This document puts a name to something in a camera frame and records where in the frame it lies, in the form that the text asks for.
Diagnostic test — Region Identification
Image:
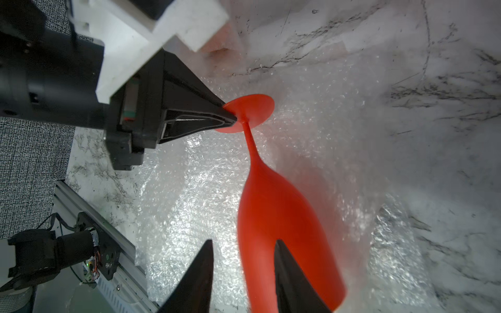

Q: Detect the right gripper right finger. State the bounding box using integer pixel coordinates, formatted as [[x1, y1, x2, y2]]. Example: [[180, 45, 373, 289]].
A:
[[274, 239, 331, 313]]

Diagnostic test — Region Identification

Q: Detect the orange wine glass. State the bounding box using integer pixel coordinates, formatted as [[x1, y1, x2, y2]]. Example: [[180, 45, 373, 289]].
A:
[[200, 22, 244, 63]]

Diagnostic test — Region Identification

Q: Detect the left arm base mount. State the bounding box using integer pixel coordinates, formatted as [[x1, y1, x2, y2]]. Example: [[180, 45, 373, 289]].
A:
[[1, 213, 99, 294]]

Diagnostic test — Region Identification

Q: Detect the coral wine glass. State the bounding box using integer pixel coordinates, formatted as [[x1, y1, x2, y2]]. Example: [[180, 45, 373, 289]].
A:
[[224, 94, 347, 312]]

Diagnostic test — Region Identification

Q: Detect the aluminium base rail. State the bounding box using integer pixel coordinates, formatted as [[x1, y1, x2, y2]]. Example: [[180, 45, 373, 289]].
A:
[[53, 181, 159, 312]]

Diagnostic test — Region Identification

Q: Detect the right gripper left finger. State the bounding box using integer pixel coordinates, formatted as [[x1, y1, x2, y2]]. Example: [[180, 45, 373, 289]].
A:
[[157, 239, 214, 313]]

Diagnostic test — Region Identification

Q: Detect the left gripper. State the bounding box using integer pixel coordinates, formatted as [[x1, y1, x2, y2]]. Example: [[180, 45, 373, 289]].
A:
[[1, 1, 164, 170]]

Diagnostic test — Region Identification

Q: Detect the bubble wrap sheet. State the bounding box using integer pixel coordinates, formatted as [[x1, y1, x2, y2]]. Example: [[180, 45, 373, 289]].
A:
[[136, 41, 439, 312]]

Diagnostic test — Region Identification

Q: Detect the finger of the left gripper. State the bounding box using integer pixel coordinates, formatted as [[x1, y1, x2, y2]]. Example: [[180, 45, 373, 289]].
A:
[[159, 52, 237, 143]]

